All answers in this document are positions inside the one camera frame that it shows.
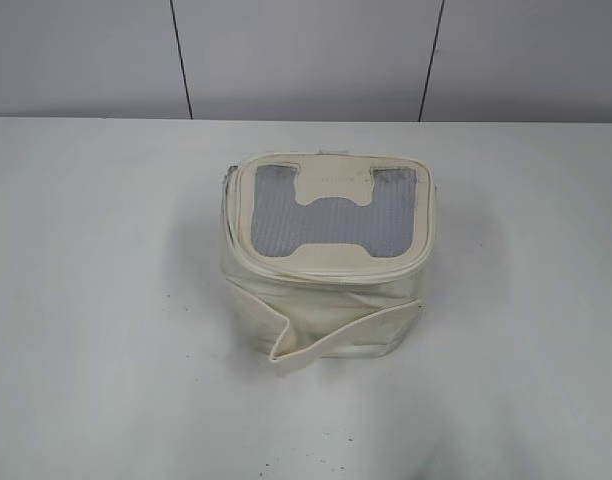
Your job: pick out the cream canvas zipper bag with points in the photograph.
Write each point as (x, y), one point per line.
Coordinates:
(324, 253)

